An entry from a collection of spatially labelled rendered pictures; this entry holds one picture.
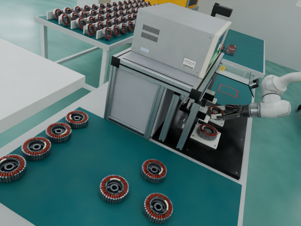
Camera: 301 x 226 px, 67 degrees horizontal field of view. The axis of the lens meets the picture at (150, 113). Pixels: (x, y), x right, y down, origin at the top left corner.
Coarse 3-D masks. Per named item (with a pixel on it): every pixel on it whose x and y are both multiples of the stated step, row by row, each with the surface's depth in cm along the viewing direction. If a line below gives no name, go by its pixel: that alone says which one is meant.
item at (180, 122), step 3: (183, 114) 133; (180, 117) 130; (183, 117) 131; (186, 117) 131; (180, 120) 128; (183, 120) 128; (186, 120) 129; (177, 123) 130; (180, 123) 129; (183, 123) 128; (177, 126) 131; (180, 126) 130
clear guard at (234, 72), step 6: (228, 66) 146; (234, 66) 148; (216, 72) 133; (222, 72) 135; (228, 72) 137; (234, 72) 139; (240, 72) 142; (246, 72) 144; (234, 78) 131; (240, 78) 133; (246, 78) 135; (252, 78) 144; (246, 84) 129; (252, 84) 138; (252, 90) 132
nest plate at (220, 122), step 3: (210, 117) 145; (210, 120) 144; (213, 120) 144; (216, 120) 144; (219, 120) 145; (222, 120) 146; (216, 123) 143; (219, 123) 142; (222, 123) 143; (222, 126) 142
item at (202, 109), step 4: (180, 108) 125; (184, 108) 125; (200, 108) 124; (204, 108) 125; (188, 112) 124; (200, 112) 121; (204, 112) 122; (196, 116) 123; (200, 116) 122; (204, 116) 122; (208, 116) 127; (184, 120) 128; (204, 120) 123; (208, 120) 124
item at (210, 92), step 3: (207, 90) 144; (210, 90) 145; (207, 93) 141; (210, 93) 142; (213, 93) 143; (204, 96) 142; (207, 96) 142; (210, 96) 141; (213, 96) 140; (207, 99) 142; (210, 99) 142; (213, 99) 145; (216, 99) 146; (213, 102) 142
